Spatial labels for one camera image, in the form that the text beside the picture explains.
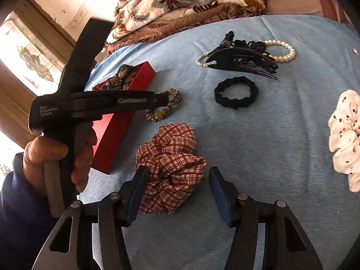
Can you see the person's left hand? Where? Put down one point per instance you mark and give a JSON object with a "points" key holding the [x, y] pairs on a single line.
{"points": [[39, 152]]}

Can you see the black hair claw clip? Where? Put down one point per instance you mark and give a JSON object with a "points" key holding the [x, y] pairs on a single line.
{"points": [[239, 62]]}

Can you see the white dotted scrunchie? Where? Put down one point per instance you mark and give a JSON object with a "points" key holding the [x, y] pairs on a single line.
{"points": [[343, 135]]}

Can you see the red box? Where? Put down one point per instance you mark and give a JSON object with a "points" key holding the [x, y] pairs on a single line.
{"points": [[112, 135]]}

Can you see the brown wooden door frame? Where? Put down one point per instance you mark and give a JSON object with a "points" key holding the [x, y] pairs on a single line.
{"points": [[17, 109]]}

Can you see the red plaid scrunchie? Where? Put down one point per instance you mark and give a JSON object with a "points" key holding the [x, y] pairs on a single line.
{"points": [[168, 152]]}

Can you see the person's left forearm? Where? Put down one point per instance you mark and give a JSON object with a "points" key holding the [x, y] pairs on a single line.
{"points": [[19, 216]]}

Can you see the leaf print quilt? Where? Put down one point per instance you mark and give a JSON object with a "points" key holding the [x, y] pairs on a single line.
{"points": [[168, 2]]}

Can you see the brown quilted blanket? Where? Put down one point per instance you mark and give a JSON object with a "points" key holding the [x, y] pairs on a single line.
{"points": [[174, 24]]}

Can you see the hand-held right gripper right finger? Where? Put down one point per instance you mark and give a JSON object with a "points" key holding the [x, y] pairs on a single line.
{"points": [[222, 199]]}

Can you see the red dotted scrunchie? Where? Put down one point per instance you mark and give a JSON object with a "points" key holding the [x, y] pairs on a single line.
{"points": [[102, 85]]}

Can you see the grey organza scrunchie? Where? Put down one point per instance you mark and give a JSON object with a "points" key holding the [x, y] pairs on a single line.
{"points": [[123, 73]]}

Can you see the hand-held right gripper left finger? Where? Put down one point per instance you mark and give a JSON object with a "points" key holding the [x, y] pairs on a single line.
{"points": [[139, 195]]}

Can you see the leopard print scrunchie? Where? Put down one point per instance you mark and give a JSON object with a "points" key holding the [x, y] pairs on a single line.
{"points": [[157, 116]]}

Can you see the black scrunchie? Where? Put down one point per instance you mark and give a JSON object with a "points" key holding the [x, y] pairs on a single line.
{"points": [[222, 95]]}

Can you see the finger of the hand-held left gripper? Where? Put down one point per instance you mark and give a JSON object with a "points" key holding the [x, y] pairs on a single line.
{"points": [[146, 101]]}

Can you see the stained glass window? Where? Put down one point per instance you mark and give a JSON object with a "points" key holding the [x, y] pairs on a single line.
{"points": [[28, 53]]}

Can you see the small silver pin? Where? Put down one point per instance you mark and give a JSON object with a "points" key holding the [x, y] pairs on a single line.
{"points": [[355, 52]]}

